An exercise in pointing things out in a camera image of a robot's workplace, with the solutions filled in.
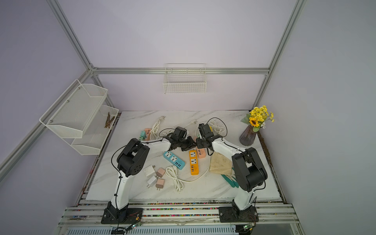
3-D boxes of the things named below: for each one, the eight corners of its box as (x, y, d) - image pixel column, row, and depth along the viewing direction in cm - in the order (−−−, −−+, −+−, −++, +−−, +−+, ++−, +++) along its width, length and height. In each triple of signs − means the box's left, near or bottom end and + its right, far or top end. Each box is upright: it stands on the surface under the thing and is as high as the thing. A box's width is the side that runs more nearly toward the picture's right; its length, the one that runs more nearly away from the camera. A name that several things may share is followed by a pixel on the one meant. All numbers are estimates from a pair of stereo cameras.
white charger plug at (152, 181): (146, 185, 85) (144, 183, 82) (155, 177, 88) (153, 175, 85) (149, 188, 83) (147, 187, 81) (158, 181, 86) (156, 179, 84)
